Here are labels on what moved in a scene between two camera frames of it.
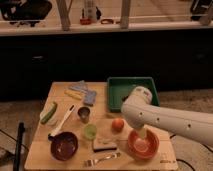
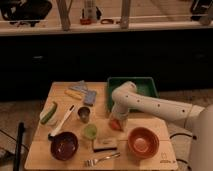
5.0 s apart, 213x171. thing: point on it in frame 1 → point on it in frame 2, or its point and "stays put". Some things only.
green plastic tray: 119,87 stays put
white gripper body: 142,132 → 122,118
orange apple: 117,125 stays put
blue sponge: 90,97 stays put
